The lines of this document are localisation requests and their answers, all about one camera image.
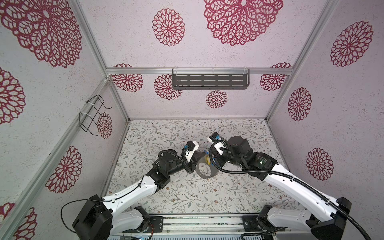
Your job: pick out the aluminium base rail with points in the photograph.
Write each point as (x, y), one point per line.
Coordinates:
(195, 227)

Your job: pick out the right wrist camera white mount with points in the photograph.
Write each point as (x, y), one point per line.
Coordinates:
(218, 143)

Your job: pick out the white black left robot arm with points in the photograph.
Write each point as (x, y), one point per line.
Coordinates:
(102, 216)

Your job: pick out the dark grey wall shelf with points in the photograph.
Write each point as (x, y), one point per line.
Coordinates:
(210, 80)

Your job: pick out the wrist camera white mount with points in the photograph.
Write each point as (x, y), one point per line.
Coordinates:
(218, 143)
(189, 149)

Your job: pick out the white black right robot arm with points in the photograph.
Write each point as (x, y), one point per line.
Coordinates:
(324, 217)

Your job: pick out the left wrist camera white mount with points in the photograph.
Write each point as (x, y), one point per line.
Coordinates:
(189, 149)

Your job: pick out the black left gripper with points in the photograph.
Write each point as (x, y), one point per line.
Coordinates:
(193, 160)

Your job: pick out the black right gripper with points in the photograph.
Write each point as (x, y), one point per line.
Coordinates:
(218, 157)

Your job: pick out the black wire wall rack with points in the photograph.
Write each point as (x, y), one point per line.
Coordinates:
(96, 121)

